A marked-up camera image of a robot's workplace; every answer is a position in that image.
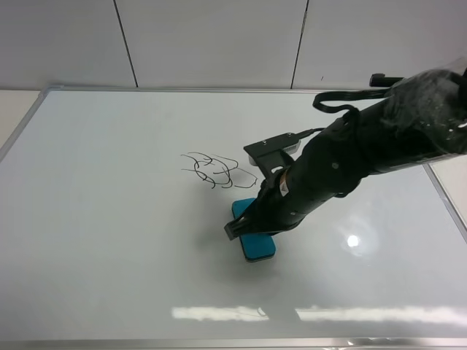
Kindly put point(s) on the white whiteboard with aluminium frame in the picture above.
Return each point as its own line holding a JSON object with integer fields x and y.
{"x": 107, "y": 244}

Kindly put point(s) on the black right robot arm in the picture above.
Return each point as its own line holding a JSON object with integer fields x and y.
{"x": 414, "y": 121}

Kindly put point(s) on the black marker scribble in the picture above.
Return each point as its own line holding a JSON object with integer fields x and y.
{"x": 219, "y": 172}

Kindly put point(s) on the blue whiteboard eraser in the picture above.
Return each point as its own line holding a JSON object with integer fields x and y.
{"x": 255, "y": 247}

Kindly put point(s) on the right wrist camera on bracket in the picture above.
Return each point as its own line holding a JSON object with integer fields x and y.
{"x": 273, "y": 154}

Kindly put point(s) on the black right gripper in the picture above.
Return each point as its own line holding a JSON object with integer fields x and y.
{"x": 330, "y": 164}

